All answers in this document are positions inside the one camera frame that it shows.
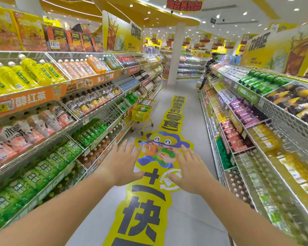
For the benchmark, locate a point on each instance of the person's right hand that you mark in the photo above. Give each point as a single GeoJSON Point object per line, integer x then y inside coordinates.
{"type": "Point", "coordinates": [192, 174]}

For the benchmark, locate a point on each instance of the person's left hand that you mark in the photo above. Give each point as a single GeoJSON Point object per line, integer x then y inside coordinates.
{"type": "Point", "coordinates": [123, 166]}

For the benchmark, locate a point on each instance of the yellow shopping basket trolley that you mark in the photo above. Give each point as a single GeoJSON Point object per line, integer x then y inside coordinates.
{"type": "Point", "coordinates": [141, 115]}

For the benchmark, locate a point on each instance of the person's right forearm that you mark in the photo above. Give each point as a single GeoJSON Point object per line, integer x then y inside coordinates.
{"type": "Point", "coordinates": [246, 222]}

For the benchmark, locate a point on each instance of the person's left forearm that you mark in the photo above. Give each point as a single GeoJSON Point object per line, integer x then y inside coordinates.
{"type": "Point", "coordinates": [54, 215]}

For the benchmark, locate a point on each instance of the row of dark tea bottles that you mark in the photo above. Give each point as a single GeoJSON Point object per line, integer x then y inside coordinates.
{"type": "Point", "coordinates": [87, 99]}

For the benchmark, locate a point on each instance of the green shelf label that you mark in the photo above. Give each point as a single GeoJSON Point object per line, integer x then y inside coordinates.
{"type": "Point", "coordinates": [247, 94]}

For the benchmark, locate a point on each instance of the distant white shelf unit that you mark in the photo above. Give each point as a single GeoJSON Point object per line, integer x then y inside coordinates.
{"type": "Point", "coordinates": [190, 69]}

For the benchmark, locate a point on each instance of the row of orange-brown bottles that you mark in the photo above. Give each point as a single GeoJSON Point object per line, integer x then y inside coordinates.
{"type": "Point", "coordinates": [97, 151]}

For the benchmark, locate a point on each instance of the row of brown bottles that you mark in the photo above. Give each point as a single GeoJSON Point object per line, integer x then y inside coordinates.
{"type": "Point", "coordinates": [237, 184]}

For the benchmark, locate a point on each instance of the yellow cartoon floor sticker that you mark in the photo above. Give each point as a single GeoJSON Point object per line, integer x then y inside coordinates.
{"type": "Point", "coordinates": [154, 202]}

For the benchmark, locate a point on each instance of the row of red packets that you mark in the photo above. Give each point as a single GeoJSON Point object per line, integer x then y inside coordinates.
{"type": "Point", "coordinates": [233, 135]}

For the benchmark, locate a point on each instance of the row of small dark bottles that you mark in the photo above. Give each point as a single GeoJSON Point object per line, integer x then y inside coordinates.
{"type": "Point", "coordinates": [66, 181]}

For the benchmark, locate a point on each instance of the row of large green-capped bottles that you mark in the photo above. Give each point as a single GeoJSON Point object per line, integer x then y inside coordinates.
{"type": "Point", "coordinates": [123, 105]}

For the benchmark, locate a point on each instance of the row of bright green bottles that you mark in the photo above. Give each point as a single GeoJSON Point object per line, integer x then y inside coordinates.
{"type": "Point", "coordinates": [131, 98]}

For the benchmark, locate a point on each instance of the row of purple packets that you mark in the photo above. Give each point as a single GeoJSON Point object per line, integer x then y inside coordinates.
{"type": "Point", "coordinates": [241, 110]}

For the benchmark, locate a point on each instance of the row of blue water bottles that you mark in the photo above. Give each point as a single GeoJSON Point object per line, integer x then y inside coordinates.
{"type": "Point", "coordinates": [128, 84]}

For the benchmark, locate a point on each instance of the row of green label bottles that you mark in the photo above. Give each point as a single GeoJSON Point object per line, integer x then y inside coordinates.
{"type": "Point", "coordinates": [33, 176]}

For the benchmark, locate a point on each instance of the row of clear green bottles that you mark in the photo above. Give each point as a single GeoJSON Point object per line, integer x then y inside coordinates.
{"type": "Point", "coordinates": [111, 62]}

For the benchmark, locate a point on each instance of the row of pink label bottles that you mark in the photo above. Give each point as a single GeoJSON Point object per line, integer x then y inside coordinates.
{"type": "Point", "coordinates": [23, 133]}

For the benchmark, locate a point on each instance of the row of pastel packets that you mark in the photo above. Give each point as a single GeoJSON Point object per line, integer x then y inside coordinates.
{"type": "Point", "coordinates": [231, 72]}

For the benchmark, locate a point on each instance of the white round pillar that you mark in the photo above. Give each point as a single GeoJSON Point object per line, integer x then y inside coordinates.
{"type": "Point", "coordinates": [176, 53]}

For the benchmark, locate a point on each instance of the row of dark yellow packets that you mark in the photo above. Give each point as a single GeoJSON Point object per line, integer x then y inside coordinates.
{"type": "Point", "coordinates": [297, 105]}

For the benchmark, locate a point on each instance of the yellow price tag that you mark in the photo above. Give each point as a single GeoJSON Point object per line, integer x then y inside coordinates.
{"type": "Point", "coordinates": [1, 108]}

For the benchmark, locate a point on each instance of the row of small hanging signs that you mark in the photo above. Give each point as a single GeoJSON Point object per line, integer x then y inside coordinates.
{"type": "Point", "coordinates": [205, 37]}

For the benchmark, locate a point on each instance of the white price tag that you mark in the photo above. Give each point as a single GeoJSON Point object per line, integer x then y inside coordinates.
{"type": "Point", "coordinates": [54, 45]}

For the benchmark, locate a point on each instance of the dark exit sign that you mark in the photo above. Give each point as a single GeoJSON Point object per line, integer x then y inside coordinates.
{"type": "Point", "coordinates": [213, 21]}

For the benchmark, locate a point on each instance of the yellow snack carton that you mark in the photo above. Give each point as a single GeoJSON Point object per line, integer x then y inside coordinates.
{"type": "Point", "coordinates": [2, 30]}
{"type": "Point", "coordinates": [30, 33]}

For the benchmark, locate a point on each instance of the red yellow hanging sign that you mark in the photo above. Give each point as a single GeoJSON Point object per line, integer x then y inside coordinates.
{"type": "Point", "coordinates": [184, 4]}

